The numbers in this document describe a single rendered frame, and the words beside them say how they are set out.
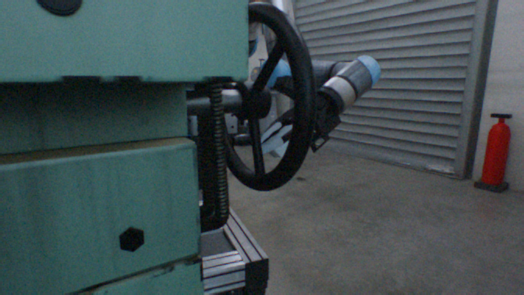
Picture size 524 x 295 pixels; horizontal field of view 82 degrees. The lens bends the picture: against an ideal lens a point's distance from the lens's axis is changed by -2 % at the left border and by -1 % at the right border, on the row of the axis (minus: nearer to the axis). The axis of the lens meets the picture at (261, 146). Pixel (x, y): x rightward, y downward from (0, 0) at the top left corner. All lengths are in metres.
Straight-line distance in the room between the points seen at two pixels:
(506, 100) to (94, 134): 2.99
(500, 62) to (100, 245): 3.02
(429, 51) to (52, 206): 3.18
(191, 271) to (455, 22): 3.09
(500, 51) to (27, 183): 3.06
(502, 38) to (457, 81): 0.42
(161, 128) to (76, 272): 0.10
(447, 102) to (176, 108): 3.00
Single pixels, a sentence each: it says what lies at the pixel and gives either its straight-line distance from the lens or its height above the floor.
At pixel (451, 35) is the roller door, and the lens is 3.19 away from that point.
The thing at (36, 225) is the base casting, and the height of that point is 0.76.
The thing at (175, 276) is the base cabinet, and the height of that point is 0.70.
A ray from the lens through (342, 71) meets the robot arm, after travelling 0.73.
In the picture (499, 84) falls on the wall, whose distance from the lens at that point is 3.08.
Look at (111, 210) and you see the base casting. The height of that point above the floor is 0.76.
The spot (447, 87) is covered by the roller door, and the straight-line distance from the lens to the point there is 3.16.
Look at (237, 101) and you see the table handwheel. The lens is 0.46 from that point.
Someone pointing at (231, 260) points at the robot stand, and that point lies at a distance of 1.14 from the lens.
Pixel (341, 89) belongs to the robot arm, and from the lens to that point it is 0.68.
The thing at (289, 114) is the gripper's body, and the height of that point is 0.77.
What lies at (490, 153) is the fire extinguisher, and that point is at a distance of 2.95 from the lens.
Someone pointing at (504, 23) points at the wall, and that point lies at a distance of 3.12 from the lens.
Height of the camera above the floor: 0.84
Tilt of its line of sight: 12 degrees down
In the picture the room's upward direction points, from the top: straight up
